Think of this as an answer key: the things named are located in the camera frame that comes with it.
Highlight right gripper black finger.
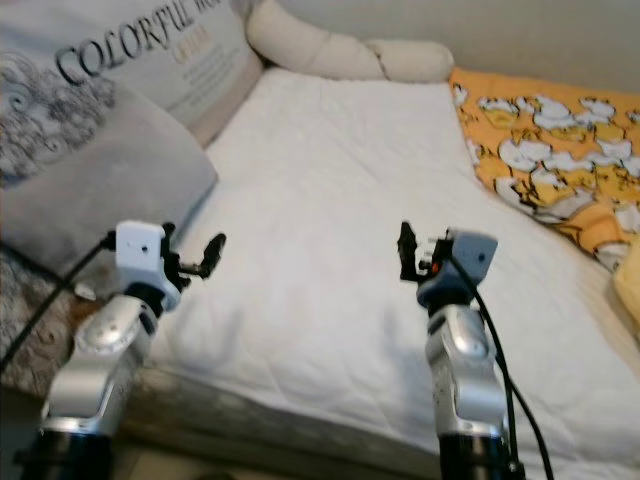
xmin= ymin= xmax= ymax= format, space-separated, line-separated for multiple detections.
xmin=397 ymin=220 xmax=421 ymax=283

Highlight pale yellow egg print blanket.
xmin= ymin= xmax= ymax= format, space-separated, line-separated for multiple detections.
xmin=610 ymin=262 xmax=640 ymax=336

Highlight white quilted mattress pad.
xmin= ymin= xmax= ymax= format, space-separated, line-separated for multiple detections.
xmin=150 ymin=68 xmax=640 ymax=471

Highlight plain grey pillow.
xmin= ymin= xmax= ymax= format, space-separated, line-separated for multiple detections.
xmin=0 ymin=95 xmax=219 ymax=301

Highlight orange egg print blanket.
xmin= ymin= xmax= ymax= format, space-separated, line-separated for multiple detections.
xmin=448 ymin=66 xmax=640 ymax=271

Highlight grey paisley print sheet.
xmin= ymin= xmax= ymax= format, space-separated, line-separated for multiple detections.
xmin=0 ymin=250 xmax=101 ymax=396

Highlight grey quilted mattress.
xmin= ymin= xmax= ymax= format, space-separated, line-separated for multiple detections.
xmin=140 ymin=370 xmax=471 ymax=480

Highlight grey pillow with Colorful print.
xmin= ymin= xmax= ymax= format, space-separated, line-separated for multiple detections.
xmin=0 ymin=0 xmax=266 ymax=191

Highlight long beige bolster pillow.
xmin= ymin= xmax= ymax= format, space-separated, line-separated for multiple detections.
xmin=245 ymin=0 xmax=456 ymax=83

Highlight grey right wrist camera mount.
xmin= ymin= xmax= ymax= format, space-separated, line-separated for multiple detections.
xmin=443 ymin=229 xmax=501 ymax=293

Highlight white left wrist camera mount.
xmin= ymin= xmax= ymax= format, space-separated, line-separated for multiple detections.
xmin=115 ymin=220 xmax=173 ymax=313

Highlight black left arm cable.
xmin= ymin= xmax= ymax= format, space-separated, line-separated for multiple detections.
xmin=0 ymin=232 xmax=118 ymax=371

